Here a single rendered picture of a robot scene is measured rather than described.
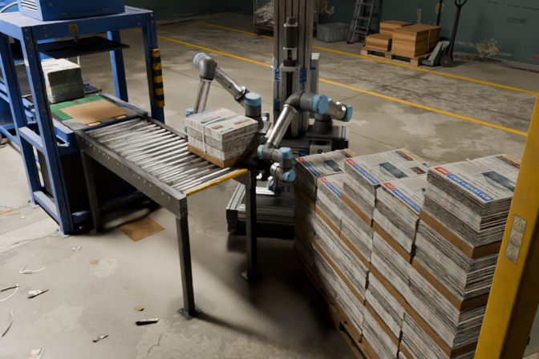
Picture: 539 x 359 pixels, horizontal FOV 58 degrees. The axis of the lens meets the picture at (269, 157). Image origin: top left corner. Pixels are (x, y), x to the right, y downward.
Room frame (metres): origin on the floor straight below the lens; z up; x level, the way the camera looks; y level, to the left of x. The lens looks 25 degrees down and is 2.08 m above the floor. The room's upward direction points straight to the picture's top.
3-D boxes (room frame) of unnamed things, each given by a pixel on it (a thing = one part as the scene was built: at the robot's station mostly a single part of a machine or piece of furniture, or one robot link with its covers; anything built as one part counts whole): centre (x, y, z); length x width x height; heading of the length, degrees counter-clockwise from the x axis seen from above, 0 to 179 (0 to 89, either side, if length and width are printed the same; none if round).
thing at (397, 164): (2.11, -0.58, 1.06); 0.37 x 0.29 x 0.01; 111
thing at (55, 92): (4.09, 1.82, 0.93); 0.38 x 0.30 x 0.26; 43
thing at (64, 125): (3.67, 1.43, 0.75); 0.70 x 0.65 x 0.10; 43
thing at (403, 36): (8.91, -2.40, 0.28); 1.20 x 0.83 x 0.57; 43
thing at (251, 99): (3.28, 0.12, 0.98); 0.13 x 0.12 x 0.14; 23
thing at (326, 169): (2.25, -0.54, 0.42); 1.17 x 0.39 x 0.83; 22
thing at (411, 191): (1.86, -0.72, 1.06); 0.37 x 0.28 x 0.01; 111
